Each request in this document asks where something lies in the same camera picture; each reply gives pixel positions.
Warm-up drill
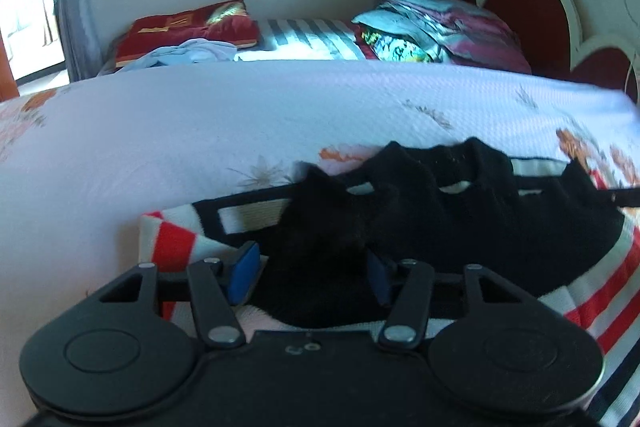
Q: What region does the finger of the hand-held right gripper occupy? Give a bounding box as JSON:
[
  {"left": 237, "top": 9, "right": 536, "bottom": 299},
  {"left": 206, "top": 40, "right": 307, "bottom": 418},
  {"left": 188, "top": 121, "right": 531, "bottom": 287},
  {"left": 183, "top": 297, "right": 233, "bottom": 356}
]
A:
[{"left": 597, "top": 188, "right": 640, "bottom": 208}]

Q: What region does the red and white headboard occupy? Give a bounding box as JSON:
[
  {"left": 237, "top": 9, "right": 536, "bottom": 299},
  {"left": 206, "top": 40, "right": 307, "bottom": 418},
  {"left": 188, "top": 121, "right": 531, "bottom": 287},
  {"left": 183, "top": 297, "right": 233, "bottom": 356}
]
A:
[{"left": 440, "top": 0, "right": 640, "bottom": 104}]

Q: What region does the red patterned pillow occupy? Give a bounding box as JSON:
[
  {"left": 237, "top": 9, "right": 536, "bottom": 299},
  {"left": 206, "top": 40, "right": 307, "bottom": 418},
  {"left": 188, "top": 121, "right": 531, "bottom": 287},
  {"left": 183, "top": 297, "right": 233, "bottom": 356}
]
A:
[{"left": 114, "top": 0, "right": 261, "bottom": 68}]

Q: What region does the brown wooden door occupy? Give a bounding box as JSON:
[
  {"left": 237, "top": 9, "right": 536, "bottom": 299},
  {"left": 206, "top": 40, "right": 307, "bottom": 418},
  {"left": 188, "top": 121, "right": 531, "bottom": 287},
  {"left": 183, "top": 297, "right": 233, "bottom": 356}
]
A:
[{"left": 0, "top": 29, "right": 22, "bottom": 104}]

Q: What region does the striped knit sweater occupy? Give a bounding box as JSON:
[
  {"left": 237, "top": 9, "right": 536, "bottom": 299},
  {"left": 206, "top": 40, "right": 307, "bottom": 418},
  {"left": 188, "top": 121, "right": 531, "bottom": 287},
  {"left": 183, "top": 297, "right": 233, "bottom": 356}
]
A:
[{"left": 137, "top": 138, "right": 640, "bottom": 427}]

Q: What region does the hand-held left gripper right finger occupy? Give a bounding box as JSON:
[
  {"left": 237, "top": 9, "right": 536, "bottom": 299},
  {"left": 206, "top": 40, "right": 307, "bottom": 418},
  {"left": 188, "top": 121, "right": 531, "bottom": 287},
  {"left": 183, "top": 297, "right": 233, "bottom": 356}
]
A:
[{"left": 364, "top": 249, "right": 542, "bottom": 353}]

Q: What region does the floral white bedspread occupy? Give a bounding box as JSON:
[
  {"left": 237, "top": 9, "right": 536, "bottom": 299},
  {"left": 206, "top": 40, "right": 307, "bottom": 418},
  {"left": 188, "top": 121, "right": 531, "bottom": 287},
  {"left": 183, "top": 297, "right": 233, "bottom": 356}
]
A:
[{"left": 0, "top": 58, "right": 640, "bottom": 427}]

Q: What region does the light blue cloth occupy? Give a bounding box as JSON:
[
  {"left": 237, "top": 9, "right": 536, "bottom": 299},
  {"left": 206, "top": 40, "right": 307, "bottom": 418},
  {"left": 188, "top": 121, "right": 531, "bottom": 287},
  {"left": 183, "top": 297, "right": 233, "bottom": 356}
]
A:
[{"left": 125, "top": 38, "right": 240, "bottom": 72}]

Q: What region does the colourful folded quilt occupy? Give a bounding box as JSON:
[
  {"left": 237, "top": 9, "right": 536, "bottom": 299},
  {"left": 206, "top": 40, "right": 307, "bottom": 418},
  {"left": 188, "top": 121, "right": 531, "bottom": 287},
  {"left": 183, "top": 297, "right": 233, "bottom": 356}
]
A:
[{"left": 351, "top": 0, "right": 496, "bottom": 65}]

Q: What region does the striped pillow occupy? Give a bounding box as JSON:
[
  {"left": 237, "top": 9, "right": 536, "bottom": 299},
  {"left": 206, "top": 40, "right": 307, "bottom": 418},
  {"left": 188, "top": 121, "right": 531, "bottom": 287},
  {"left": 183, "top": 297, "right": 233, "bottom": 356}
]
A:
[{"left": 234, "top": 18, "right": 368, "bottom": 62}]

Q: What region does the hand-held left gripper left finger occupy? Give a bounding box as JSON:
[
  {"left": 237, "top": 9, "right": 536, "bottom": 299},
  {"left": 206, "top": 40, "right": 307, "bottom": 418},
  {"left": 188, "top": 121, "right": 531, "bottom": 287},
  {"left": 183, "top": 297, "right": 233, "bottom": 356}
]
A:
[{"left": 94, "top": 241, "right": 262, "bottom": 351}]

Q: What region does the maroon pillow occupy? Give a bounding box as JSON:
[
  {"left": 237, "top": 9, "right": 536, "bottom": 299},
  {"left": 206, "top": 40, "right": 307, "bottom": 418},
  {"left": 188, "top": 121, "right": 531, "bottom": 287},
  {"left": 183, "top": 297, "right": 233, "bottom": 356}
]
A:
[{"left": 440, "top": 4, "right": 533, "bottom": 75}]

